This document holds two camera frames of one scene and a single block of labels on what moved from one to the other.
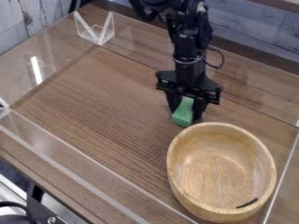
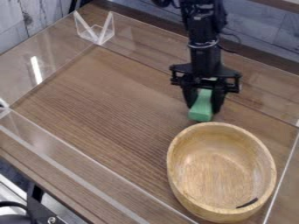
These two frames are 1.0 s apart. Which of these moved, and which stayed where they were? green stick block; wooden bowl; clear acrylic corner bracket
Moved: green stick block
Stayed: clear acrylic corner bracket; wooden bowl
